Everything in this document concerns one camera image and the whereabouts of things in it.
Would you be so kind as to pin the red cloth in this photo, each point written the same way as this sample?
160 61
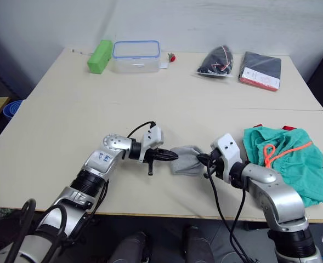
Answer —
288 128

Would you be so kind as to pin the clear container with blue-rimmed lid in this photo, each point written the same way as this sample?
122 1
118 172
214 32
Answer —
135 59

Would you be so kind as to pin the green rectangular box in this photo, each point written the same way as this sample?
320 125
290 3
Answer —
98 59

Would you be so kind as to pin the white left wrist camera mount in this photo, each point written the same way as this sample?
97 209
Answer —
153 137

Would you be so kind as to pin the blue basket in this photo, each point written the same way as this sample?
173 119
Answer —
11 108

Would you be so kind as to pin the plastic bag of black clothes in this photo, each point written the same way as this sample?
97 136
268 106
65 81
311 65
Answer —
218 61

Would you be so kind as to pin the green shorts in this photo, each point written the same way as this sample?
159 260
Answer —
287 153

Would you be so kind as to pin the black folded garment pack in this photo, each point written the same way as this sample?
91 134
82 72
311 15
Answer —
262 65

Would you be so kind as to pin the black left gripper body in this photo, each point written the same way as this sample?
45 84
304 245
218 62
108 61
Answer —
153 156

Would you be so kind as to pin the dark grey rounded shape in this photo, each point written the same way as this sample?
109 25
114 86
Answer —
199 246
129 248

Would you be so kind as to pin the small red toy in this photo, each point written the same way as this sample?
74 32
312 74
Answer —
172 57

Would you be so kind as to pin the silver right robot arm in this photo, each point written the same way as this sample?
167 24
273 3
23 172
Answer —
282 197

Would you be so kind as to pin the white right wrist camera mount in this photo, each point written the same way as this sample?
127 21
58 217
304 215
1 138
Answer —
227 149

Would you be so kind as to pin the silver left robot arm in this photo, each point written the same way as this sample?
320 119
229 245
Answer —
103 161

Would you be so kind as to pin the grey sock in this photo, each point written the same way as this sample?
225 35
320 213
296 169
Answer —
186 168
186 152

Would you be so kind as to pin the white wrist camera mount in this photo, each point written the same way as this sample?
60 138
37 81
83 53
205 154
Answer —
153 137
227 149

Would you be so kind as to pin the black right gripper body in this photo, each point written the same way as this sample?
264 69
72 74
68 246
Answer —
218 167

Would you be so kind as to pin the small white card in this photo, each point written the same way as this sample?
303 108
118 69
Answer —
164 65

